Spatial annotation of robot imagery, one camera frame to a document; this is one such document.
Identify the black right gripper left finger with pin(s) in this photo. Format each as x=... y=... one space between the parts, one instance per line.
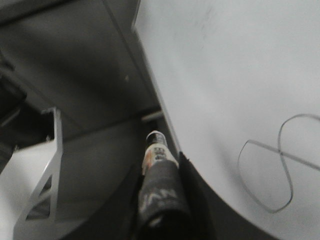
x=116 y=218

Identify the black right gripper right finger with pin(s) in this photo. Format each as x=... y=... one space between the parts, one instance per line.
x=212 y=218

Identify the black white whiteboard marker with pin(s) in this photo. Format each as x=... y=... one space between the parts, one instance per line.
x=163 y=212

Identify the whiteboard stand foot bar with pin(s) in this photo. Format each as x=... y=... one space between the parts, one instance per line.
x=154 y=116

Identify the white whiteboard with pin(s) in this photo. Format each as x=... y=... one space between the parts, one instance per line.
x=239 y=83

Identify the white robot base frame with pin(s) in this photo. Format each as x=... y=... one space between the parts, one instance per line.
x=29 y=189

